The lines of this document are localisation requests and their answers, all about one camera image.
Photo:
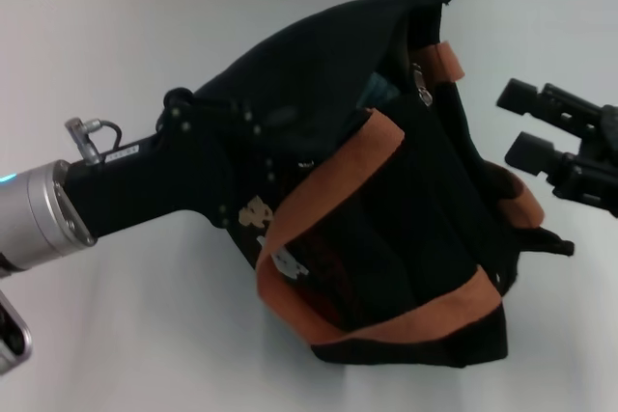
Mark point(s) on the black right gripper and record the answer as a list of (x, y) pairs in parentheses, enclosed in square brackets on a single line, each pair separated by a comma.
[(610, 132)]

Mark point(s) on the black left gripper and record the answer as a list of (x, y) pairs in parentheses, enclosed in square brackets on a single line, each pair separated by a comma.
[(193, 166)]

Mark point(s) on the metal zipper pull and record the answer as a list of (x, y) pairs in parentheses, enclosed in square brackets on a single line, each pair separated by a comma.
[(424, 89)]

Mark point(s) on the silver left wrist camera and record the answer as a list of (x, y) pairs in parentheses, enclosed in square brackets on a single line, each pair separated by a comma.
[(12, 339)]

